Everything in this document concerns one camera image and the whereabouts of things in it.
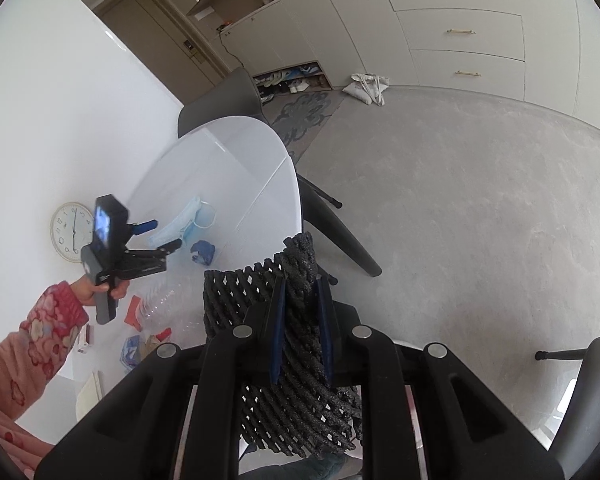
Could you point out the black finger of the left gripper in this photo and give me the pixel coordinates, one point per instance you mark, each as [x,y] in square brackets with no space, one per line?
[170,247]

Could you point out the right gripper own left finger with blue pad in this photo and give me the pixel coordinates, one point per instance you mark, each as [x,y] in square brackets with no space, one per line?
[276,315]

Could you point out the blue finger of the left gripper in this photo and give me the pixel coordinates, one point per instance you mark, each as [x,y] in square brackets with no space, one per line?
[141,228]

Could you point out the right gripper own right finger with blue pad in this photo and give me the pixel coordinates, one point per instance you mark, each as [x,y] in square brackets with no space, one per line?
[325,323]

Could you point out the black woven mesh basket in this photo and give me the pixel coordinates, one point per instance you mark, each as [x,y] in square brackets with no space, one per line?
[301,414]

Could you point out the pink floral sleeve forearm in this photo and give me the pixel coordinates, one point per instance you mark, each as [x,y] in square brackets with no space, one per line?
[30,357]

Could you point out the person's left hand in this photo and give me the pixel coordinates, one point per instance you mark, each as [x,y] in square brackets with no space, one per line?
[97,287]

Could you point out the crumpled blue wrapper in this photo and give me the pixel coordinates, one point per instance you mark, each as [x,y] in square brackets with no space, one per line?
[202,252]

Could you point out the clear plastic bottle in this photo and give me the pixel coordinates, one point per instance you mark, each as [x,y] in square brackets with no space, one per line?
[174,305]

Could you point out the red folded paper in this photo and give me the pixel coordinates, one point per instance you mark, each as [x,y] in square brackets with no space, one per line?
[132,317]

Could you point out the red white cigarette box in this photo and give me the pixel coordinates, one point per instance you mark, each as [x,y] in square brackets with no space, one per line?
[85,339]

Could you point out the red crumpled paper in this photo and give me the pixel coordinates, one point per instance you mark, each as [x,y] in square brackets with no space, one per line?
[164,335]

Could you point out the brown snack wrapper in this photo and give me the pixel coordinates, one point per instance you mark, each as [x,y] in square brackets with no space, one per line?
[148,345]

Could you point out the blue yellow crumpled paper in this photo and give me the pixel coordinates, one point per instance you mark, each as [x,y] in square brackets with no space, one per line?
[131,353]

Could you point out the dark grey chair behind table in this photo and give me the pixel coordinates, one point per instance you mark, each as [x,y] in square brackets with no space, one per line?
[233,112]

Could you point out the grey patterned door mat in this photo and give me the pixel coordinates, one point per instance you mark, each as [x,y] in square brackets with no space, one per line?
[298,118]

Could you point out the entrance door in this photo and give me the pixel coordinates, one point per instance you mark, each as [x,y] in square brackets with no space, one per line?
[163,46]

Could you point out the shoe shelf with shoes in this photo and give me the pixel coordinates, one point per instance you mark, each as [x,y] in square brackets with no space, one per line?
[291,80]

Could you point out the dark chair right foreground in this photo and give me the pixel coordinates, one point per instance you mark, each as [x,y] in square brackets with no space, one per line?
[576,445]

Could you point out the beige drawer cabinet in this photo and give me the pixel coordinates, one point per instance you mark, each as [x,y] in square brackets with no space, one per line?
[525,50]

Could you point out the round white wall clock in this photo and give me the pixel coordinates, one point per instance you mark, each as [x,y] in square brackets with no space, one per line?
[71,228]

